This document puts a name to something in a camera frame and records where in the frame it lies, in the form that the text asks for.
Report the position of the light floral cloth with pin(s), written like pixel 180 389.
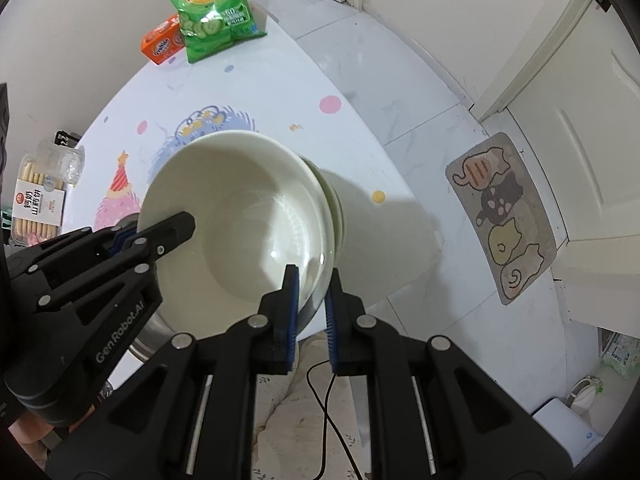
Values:
pixel 295 410

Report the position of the clear plastic container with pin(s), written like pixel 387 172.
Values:
pixel 65 165

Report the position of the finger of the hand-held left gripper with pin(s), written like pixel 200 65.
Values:
pixel 100 280
pixel 170 232

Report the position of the green potato chips bag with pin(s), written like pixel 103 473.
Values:
pixel 210 10

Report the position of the cream ceramic bowl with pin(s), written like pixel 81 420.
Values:
pixel 250 200

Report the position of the white door with black lock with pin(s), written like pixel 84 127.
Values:
pixel 565 135

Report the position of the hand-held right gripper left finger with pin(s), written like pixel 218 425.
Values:
pixel 292 320

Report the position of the cat print floor mat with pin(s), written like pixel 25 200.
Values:
pixel 500 220

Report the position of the green tissue packet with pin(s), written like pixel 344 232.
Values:
pixel 617 355

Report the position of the black door lock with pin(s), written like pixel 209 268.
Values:
pixel 603 1

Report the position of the orange snack box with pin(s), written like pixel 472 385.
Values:
pixel 160 42

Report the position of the stainless steel bowl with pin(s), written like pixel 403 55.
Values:
pixel 150 335

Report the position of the biscuit package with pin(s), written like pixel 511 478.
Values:
pixel 37 200

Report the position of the printed cartoon tablecloth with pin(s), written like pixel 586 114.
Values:
pixel 300 135

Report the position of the pale green ceramic bowl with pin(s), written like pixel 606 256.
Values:
pixel 343 227
pixel 335 210

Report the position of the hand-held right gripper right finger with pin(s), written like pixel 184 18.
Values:
pixel 331 330

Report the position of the white trash bin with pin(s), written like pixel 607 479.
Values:
pixel 565 430

